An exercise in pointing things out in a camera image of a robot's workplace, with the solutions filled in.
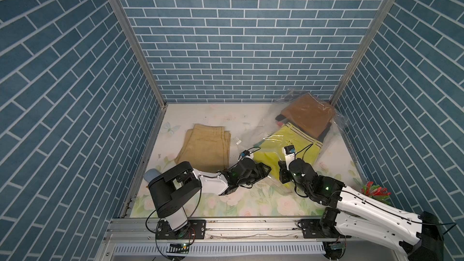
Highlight neon yellow garment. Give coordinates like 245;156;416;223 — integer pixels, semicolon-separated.
253;123;323;195

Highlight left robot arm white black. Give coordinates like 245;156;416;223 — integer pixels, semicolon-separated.
143;157;271;232

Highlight cup of coloured clips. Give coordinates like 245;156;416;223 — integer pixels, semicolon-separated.
361;181;391;205

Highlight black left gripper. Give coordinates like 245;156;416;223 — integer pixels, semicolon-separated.
235;162;272;187

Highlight grey blue small object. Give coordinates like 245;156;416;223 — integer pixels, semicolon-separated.
143;169;161;184

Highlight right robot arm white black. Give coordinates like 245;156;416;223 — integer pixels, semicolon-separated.
279;157;444;261

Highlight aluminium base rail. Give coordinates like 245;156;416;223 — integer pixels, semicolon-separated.
95;217;406;261

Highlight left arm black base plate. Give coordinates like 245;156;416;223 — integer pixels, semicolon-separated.
155;219;206;240

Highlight beige trousers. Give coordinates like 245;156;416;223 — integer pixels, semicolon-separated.
175;124;231;173

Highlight black folded garment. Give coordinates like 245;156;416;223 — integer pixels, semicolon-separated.
275;114;332;142

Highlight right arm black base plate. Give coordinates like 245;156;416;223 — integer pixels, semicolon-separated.
296;219;345;239

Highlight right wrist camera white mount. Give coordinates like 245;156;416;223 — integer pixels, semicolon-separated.
282;143;313;170

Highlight brown folded garment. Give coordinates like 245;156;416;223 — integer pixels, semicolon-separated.
280;94;335;138

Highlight clear plastic vacuum bag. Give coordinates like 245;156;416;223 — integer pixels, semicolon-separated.
236;91;343;180

